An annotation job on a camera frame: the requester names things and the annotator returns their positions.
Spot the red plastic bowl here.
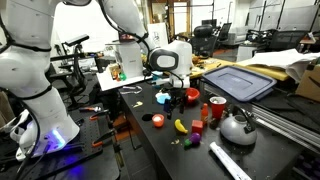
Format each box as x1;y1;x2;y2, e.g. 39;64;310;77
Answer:
184;87;201;105

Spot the white rectangular bar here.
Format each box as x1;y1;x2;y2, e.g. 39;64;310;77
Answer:
208;141;253;180

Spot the grey kettle black handle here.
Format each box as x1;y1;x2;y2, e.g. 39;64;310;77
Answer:
219;104;258;147

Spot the silver spoon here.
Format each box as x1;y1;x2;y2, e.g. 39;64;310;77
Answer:
120;87;144;96

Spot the purple toy eggplant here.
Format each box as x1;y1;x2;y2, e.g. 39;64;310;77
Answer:
183;132;202;149

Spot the blue storage bin lid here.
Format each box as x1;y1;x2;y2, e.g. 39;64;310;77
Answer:
201;65;278;103

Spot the yellow toy banana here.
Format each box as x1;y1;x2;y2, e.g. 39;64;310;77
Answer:
174;118;189;135

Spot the black mesh office chair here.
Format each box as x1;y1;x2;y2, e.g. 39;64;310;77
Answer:
266;29;308;52

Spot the wooden work table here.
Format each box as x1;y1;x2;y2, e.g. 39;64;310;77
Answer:
190;54;291;83

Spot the small blue plate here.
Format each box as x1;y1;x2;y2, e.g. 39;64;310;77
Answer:
155;92;172;105

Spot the orange toy bottle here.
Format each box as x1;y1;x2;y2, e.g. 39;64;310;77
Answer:
200;103;210;125

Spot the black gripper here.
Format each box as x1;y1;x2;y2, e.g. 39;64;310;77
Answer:
159;86;190;120

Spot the white flat board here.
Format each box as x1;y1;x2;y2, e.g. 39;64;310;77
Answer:
96;68;153;93

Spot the blue plastic cup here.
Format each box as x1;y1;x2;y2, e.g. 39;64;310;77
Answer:
151;70;164;89

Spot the white rectangular box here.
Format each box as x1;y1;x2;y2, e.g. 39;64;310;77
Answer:
116;41;145;79

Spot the black camera on stand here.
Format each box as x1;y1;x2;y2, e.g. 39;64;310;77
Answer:
46;34;98;101

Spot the brown cardboard box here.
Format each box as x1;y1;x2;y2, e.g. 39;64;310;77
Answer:
294;61;320;103

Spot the white sketch board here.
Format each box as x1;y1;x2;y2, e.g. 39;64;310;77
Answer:
147;22;170;51

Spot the small orange cup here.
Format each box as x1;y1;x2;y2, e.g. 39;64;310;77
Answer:
151;113;166;129

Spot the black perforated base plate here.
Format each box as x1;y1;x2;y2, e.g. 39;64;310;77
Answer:
0;106;122;180

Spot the white paper stack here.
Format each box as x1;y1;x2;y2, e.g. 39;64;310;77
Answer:
236;48;320;83

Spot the aluminium rail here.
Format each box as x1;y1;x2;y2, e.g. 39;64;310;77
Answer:
251;104;320;152

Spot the red plastic cup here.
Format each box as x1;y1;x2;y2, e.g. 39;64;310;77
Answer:
209;96;228;120

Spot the orange handled clamp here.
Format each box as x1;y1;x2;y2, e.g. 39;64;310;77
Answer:
78;105;103;114
89;109;111;122
91;129;116;149

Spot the red cube block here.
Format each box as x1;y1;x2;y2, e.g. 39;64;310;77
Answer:
191;119;204;135

